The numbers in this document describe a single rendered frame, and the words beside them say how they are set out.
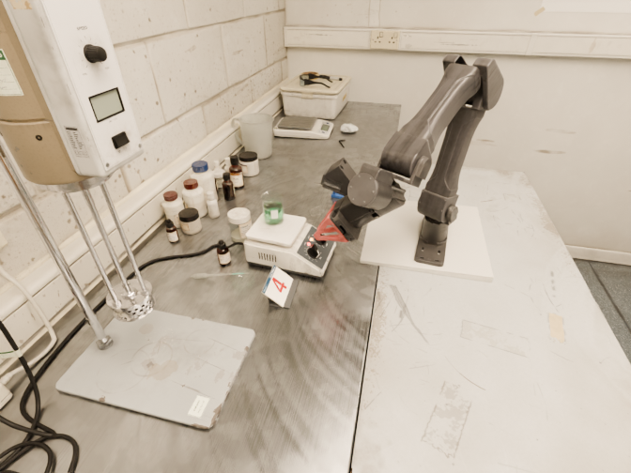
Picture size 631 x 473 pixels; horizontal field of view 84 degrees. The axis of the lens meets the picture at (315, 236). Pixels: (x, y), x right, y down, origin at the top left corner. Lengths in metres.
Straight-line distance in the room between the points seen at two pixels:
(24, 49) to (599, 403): 0.91
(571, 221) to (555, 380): 1.98
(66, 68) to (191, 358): 0.50
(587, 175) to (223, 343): 2.26
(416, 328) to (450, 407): 0.17
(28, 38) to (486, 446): 0.75
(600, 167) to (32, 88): 2.50
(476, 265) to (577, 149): 1.63
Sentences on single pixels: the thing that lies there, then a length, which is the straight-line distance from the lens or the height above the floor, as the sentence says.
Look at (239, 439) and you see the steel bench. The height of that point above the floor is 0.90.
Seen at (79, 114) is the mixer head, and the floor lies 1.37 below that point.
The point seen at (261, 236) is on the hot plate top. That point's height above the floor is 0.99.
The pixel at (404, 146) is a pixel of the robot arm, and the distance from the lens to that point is 0.67.
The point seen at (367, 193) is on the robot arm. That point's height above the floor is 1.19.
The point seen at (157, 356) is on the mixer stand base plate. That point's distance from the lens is 0.75.
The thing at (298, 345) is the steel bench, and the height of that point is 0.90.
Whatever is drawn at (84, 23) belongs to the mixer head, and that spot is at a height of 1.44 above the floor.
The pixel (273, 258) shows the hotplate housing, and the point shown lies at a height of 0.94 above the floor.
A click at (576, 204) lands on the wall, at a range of 2.65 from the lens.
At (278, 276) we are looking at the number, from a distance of 0.82.
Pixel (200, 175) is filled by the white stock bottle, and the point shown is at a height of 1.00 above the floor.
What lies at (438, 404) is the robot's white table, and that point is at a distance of 0.69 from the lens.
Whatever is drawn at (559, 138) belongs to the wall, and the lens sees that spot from 2.43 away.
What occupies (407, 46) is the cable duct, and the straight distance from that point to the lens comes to 2.12.
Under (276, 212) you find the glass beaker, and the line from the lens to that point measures 0.85.
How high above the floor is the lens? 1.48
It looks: 36 degrees down
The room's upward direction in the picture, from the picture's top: straight up
